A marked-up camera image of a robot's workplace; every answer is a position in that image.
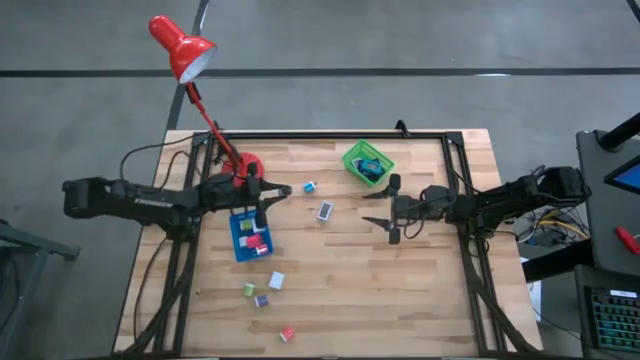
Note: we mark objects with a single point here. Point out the white paper sheet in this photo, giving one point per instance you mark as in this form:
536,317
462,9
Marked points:
536,295

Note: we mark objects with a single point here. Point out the white digital clock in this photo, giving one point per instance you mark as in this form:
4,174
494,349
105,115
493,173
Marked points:
325,211

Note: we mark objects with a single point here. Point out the black table frame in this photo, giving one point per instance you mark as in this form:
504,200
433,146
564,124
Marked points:
325,135

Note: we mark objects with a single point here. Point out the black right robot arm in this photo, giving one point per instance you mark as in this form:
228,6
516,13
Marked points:
515,197

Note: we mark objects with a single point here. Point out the cyan white charger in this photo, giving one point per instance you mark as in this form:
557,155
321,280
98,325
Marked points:
310,187

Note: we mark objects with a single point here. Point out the white charger black face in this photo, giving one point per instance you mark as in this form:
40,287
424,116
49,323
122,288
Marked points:
243,241

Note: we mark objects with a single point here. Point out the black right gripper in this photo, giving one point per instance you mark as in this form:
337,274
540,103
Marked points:
415,207

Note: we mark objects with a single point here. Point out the purple white charger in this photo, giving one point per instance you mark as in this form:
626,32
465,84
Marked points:
261,301

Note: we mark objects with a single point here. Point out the black clamp bracket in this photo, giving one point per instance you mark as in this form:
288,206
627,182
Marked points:
401,127

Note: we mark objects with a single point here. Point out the monitor with blue screen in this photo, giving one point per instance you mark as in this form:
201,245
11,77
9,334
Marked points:
631,177

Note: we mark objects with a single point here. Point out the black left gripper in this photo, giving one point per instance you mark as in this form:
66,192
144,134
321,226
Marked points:
250,192

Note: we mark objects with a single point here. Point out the green plastic basket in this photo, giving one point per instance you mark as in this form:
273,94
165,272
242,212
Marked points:
357,150

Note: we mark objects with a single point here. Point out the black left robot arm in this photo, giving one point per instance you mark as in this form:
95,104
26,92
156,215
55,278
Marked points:
140,200

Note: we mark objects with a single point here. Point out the red desk lamp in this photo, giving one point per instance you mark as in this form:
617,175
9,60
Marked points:
190,50

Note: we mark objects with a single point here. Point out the grey metal table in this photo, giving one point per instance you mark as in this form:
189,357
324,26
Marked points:
30,240

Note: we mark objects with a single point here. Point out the black operator console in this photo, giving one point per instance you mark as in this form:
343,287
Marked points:
600,225

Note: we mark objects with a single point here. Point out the white flat charger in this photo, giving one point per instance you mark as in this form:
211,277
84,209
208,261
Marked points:
276,280

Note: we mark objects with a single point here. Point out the blue plastic basket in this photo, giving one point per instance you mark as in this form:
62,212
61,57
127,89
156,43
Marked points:
240,256

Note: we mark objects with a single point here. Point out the backlit keyboard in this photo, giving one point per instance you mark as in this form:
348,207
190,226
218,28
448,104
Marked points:
615,320

